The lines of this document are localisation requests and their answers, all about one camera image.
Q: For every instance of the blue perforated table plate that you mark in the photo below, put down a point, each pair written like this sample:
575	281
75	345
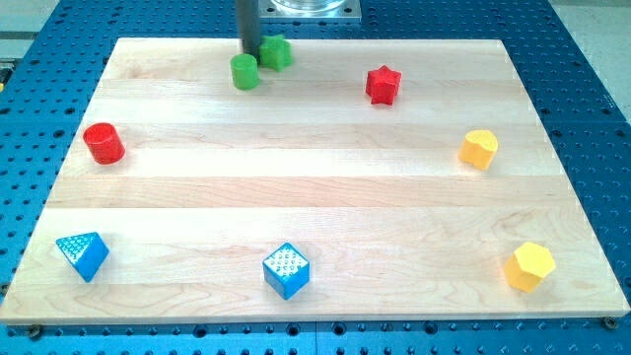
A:
52	86

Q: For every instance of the green star block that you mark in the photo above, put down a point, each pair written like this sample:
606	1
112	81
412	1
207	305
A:
275	52

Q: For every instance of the red cylinder block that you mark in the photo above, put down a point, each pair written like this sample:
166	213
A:
104	143

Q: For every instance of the green cylinder block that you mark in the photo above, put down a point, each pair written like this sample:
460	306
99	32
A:
244	70

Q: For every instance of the yellow hexagon block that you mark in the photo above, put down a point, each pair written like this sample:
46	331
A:
528	266

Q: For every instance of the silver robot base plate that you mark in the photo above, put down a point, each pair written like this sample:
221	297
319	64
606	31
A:
310	11

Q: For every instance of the red star block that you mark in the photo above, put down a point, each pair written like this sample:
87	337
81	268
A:
382	85

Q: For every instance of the light wooden board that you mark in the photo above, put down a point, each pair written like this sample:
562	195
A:
395	226

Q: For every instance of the blue triangle block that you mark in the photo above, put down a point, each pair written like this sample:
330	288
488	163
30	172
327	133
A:
86	253

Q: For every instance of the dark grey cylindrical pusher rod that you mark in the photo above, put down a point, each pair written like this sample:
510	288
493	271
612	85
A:
249	26

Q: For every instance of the blue cube block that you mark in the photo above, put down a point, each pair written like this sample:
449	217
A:
286	270

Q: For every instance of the yellow heart block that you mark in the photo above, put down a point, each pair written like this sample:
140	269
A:
479	148

